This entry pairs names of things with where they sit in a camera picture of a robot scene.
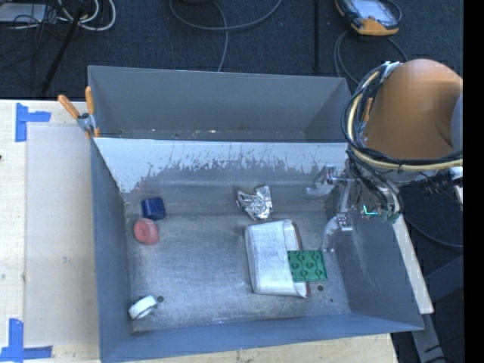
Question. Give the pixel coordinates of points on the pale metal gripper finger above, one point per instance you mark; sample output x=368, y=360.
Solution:
x=331, y=231
x=321, y=188

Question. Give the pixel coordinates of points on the dark green flat block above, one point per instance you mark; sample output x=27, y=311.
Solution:
x=307, y=266

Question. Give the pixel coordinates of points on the crumpled silver foil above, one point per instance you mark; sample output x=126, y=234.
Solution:
x=259, y=204

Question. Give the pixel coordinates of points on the white rounded rectangular box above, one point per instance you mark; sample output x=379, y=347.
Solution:
x=268, y=259

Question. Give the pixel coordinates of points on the grey metal bin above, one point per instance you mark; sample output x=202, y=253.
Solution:
x=211, y=263

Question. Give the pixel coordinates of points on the dark blue cube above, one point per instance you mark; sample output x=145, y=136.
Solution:
x=153, y=208

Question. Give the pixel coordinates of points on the pink-red round disc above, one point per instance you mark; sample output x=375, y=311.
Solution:
x=145, y=231

